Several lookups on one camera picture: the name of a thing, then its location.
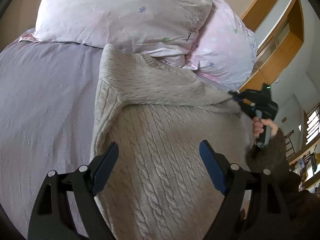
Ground beige cable-knit sweater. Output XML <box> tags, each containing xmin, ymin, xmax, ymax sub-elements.
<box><xmin>91</xmin><ymin>44</ymin><xmax>249</xmax><ymax>239</ymax></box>

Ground dark fuzzy sleeve forearm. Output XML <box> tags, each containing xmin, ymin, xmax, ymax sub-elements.
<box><xmin>245</xmin><ymin>129</ymin><xmax>289</xmax><ymax>180</ymax></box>

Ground person right hand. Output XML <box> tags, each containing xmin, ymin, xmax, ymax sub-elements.
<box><xmin>252</xmin><ymin>116</ymin><xmax>279</xmax><ymax>141</ymax></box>

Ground white floral pillow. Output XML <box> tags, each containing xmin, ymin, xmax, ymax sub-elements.
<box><xmin>23</xmin><ymin>0</ymin><xmax>213</xmax><ymax>67</ymax></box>

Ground lavender bed sheet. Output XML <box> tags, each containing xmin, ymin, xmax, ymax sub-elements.
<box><xmin>0</xmin><ymin>28</ymin><xmax>233</xmax><ymax>240</ymax></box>

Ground pink floral pillow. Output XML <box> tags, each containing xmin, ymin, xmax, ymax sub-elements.
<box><xmin>183</xmin><ymin>0</ymin><xmax>258</xmax><ymax>90</ymax></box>

